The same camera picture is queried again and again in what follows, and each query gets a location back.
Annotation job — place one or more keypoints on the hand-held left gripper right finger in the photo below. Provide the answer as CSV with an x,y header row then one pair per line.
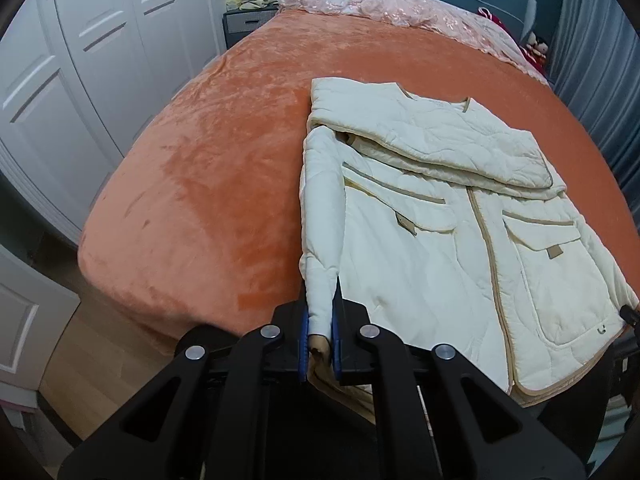
x,y
336,346

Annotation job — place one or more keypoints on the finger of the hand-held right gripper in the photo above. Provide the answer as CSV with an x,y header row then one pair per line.
x,y
629,314

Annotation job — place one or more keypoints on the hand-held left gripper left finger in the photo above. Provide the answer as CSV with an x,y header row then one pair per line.
x,y
302,342

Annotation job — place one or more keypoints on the cream quilted jacket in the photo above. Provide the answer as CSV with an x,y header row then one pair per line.
x,y
430,240

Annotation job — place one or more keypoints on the orange plush blanket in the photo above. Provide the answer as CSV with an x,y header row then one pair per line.
x,y
200,185

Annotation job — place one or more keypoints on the blue-grey curtain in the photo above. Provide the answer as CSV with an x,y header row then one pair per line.
x,y
600,60

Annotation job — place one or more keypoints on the white panelled door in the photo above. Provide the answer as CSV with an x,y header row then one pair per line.
x,y
25,320

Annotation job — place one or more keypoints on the red and white plush toy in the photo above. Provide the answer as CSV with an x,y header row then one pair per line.
x,y
536,50

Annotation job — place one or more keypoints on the grey nightstand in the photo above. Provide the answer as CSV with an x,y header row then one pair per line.
x,y
245,27

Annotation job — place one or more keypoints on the red bag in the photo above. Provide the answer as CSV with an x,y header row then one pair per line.
x,y
492,17

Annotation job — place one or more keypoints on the pale yellow cloth pile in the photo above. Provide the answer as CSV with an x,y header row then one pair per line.
x,y
255,1

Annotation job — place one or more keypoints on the pink embroidered quilt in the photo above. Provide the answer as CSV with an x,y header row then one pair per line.
x,y
400,5

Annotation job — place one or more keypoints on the white panelled wardrobe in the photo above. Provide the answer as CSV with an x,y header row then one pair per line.
x,y
90,60

